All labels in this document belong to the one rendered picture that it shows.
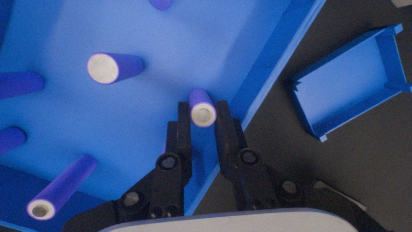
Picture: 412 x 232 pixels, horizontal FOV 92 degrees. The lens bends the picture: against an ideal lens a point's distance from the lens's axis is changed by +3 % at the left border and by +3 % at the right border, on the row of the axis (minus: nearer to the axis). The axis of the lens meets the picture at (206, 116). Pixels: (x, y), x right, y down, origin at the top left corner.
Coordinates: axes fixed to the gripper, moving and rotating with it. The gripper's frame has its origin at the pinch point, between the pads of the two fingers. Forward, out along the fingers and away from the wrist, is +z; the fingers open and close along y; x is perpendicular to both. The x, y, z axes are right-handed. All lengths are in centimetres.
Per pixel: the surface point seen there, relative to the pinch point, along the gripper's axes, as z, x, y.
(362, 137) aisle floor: 33, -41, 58
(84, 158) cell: 4.2, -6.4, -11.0
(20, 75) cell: 6.3, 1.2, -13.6
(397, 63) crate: 40, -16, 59
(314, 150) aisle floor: 32, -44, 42
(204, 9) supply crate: 10.2, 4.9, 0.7
